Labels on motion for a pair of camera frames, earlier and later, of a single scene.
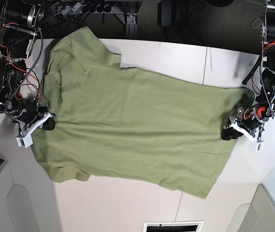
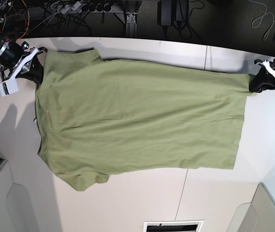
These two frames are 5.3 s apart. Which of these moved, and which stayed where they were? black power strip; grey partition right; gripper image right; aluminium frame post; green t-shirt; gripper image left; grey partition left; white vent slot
Moved: green t-shirt; gripper image left; gripper image right
Stayed: aluminium frame post; grey partition right; grey partition left; black power strip; white vent slot
